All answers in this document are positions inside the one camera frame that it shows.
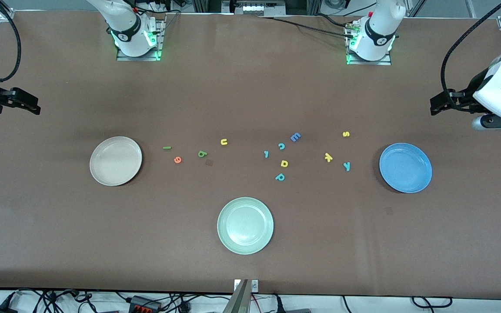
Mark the green foam letter b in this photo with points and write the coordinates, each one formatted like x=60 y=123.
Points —
x=202 y=154

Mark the black power adapter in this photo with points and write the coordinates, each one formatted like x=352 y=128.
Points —
x=0 y=309

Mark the aluminium camera post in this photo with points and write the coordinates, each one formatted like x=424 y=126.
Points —
x=239 y=300

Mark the black power strip red switches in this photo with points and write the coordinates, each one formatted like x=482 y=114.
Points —
x=144 y=303

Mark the beige brown plate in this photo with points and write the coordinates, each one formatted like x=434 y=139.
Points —
x=115 y=161

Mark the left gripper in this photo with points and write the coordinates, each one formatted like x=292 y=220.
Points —
x=468 y=94

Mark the blue foam letter E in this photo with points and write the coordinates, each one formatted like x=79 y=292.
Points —
x=295 y=137

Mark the teal foam letter p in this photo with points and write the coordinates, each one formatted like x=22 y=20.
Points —
x=280 y=177

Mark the yellow foam letter k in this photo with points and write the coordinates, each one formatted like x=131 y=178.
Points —
x=328 y=157

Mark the aluminium equipment rack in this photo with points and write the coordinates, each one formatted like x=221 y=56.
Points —
x=255 y=6

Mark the blue plate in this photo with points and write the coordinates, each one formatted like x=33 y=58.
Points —
x=405 y=168

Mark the teal foam letter y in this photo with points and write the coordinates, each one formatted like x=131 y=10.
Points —
x=347 y=166

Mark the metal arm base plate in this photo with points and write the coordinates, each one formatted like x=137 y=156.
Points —
x=137 y=58
x=368 y=63

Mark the pale green plate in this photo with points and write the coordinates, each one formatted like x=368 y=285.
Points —
x=245 y=226

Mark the white post mounting bracket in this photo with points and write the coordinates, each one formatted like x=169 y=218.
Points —
x=255 y=285

